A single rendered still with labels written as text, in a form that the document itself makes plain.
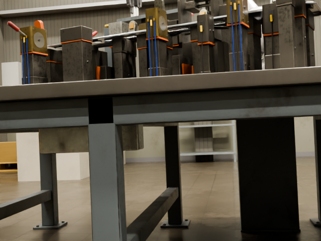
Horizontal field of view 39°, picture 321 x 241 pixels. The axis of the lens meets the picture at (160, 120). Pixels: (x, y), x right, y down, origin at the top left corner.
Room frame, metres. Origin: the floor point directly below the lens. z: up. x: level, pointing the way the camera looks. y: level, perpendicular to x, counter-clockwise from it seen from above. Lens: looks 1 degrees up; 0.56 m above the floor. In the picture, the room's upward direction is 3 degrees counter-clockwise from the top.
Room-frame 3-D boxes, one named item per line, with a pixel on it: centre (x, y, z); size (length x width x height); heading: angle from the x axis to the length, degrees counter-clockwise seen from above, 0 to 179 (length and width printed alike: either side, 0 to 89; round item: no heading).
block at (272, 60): (1.60, -0.41, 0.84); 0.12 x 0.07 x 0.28; 152
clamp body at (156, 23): (1.84, 0.01, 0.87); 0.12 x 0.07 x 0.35; 152
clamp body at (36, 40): (2.13, 0.58, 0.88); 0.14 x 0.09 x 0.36; 152
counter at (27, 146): (6.85, 1.23, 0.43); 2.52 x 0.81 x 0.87; 171
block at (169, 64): (2.05, -0.04, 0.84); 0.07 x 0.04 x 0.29; 152
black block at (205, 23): (1.74, -0.18, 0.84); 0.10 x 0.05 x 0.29; 152
